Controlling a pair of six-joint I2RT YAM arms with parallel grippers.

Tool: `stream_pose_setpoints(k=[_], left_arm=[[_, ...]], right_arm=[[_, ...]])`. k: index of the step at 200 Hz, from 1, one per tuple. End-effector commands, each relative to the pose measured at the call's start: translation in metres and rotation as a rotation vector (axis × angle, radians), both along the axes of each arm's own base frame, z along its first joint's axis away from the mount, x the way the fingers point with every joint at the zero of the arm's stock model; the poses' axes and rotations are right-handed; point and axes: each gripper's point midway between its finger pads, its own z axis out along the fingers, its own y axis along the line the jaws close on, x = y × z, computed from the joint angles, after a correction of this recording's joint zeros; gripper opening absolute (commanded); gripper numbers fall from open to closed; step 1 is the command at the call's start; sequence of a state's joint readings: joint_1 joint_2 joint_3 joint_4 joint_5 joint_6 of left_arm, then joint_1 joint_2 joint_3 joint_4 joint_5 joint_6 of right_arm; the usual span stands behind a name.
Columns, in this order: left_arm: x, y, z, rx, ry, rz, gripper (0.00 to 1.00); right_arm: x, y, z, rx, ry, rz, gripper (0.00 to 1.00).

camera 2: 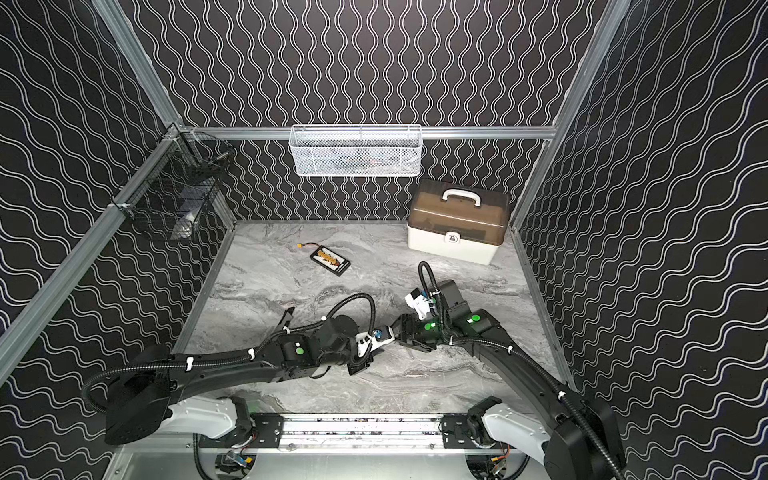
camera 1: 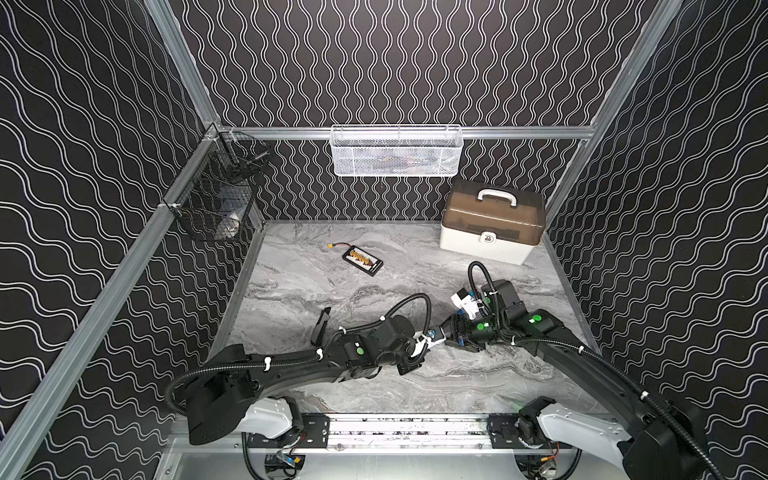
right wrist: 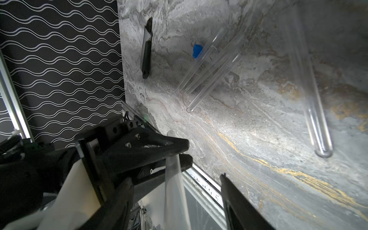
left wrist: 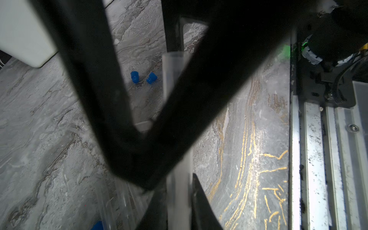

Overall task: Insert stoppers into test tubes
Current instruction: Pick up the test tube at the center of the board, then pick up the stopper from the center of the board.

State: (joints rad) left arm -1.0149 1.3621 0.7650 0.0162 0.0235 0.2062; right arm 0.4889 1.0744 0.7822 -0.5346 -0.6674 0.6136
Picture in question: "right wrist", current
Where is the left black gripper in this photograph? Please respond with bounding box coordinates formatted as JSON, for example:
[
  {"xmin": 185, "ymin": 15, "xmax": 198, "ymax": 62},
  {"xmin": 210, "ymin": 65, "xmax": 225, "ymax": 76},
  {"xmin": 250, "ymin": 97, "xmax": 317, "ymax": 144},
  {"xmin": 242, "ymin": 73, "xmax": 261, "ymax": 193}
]
[{"xmin": 75, "ymin": 117, "xmax": 193, "ymax": 205}]

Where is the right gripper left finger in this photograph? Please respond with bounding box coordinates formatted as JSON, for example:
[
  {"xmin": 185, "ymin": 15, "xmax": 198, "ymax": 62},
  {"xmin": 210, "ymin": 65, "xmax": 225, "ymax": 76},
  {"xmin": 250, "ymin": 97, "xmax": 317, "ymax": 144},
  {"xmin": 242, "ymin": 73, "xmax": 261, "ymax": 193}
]
[{"xmin": 79, "ymin": 178, "xmax": 134, "ymax": 230}]

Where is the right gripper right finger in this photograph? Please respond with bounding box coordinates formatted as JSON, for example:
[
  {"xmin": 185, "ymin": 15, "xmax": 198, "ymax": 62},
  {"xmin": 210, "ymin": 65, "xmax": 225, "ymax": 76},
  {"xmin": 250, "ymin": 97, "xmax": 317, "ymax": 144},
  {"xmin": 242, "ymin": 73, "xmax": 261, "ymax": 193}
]
[{"xmin": 220, "ymin": 174, "xmax": 274, "ymax": 230}]

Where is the clear test tube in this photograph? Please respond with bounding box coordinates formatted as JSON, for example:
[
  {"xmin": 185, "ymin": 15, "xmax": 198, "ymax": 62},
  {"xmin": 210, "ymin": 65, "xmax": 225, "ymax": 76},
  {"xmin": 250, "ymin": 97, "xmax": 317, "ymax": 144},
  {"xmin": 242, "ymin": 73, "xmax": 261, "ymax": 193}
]
[
  {"xmin": 177, "ymin": 27, "xmax": 228, "ymax": 91},
  {"xmin": 163, "ymin": 130, "xmax": 192, "ymax": 230},
  {"xmin": 185, "ymin": 47, "xmax": 242, "ymax": 113},
  {"xmin": 178, "ymin": 32, "xmax": 245, "ymax": 94}
]

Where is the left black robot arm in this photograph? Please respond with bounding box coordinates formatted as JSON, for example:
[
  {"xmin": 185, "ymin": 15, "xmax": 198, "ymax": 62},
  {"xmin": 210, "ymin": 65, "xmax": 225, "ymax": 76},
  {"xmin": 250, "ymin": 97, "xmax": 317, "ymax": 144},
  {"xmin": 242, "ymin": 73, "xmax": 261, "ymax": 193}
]
[{"xmin": 1, "ymin": 117, "xmax": 193, "ymax": 230}]

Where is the black loose finger part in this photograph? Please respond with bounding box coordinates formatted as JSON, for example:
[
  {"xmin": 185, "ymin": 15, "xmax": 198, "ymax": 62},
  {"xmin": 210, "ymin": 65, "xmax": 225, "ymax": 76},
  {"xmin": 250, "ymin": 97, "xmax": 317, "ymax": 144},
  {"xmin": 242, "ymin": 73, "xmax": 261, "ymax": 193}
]
[{"xmin": 140, "ymin": 17, "xmax": 153, "ymax": 79}]

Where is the blue stopper left lone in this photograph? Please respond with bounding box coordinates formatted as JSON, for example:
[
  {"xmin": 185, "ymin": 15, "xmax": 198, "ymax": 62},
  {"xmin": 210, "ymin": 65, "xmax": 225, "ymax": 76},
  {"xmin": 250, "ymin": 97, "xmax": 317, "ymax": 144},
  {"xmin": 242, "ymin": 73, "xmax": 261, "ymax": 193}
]
[{"xmin": 192, "ymin": 44, "xmax": 203, "ymax": 58}]

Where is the aluminium front rail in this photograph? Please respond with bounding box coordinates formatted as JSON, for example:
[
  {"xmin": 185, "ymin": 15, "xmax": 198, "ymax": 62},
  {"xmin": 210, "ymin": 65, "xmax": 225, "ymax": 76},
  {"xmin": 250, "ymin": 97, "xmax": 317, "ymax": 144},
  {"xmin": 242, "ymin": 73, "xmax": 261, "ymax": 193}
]
[{"xmin": 120, "ymin": 100, "xmax": 228, "ymax": 230}]

